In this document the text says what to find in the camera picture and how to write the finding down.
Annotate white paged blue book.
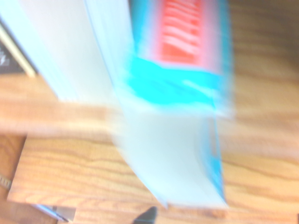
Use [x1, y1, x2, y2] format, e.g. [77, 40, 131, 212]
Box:
[0, 0, 114, 104]

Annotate wooden bookshelf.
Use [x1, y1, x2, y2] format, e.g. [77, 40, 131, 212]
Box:
[0, 0, 299, 224]

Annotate teal and red book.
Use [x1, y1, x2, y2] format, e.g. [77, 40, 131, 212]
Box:
[84, 0, 235, 210]

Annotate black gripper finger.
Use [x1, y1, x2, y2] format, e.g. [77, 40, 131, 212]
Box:
[134, 206, 158, 223]

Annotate dark blue paperback book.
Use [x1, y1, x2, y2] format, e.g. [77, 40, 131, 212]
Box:
[0, 17, 38, 77]

